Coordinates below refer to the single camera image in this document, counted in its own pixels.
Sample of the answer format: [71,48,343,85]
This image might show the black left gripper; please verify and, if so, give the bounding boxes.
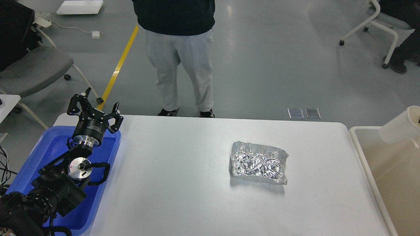
[67,87,124,147]

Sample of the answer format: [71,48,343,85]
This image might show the white paper cup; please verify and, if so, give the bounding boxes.
[379,106,420,144]

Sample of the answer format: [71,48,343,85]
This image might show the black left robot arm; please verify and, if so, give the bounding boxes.
[1,87,124,236]

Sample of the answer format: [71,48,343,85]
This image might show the grey office chair left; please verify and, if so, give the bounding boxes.
[0,13,104,129]

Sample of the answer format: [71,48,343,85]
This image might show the white side table corner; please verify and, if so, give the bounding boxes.
[0,94,21,123]

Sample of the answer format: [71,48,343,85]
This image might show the white flat box on floor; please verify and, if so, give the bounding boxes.
[56,0,103,15]

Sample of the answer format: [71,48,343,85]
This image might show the standing person grey trousers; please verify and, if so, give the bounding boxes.
[132,0,216,118]

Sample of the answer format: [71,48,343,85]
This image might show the crumpled aluminium foil tray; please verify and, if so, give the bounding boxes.
[230,141,289,185]

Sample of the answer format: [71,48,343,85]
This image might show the left metal floor plate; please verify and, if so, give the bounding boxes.
[287,108,304,119]

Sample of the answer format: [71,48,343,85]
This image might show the metal floor plate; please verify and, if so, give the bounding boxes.
[304,108,322,119]
[287,108,304,119]

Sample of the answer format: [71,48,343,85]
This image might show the right metal floor plate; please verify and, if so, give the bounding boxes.
[304,108,322,119]

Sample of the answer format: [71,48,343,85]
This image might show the beige plastic bin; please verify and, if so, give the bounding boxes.
[349,127,420,236]

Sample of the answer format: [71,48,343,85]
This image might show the white office chair right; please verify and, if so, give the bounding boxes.
[339,0,414,69]

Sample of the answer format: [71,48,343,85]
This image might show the seated person in black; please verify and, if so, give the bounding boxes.
[379,0,420,74]

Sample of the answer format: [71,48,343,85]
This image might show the white power adapter with cable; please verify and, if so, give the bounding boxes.
[52,22,102,39]

